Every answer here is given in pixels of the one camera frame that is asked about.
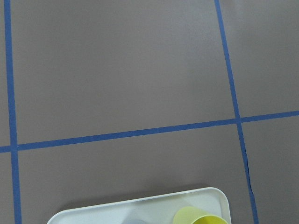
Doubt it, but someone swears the yellow cup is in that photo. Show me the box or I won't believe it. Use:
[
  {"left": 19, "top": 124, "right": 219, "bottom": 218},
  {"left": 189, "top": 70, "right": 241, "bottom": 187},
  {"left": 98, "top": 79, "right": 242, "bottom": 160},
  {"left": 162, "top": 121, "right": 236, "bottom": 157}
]
[{"left": 172, "top": 206, "right": 228, "bottom": 224}]

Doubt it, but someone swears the cream serving tray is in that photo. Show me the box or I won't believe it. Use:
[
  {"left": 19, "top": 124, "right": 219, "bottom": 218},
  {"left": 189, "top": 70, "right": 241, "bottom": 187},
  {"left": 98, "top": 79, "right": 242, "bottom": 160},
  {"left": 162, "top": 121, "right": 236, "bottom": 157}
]
[{"left": 48, "top": 187, "right": 231, "bottom": 224}]

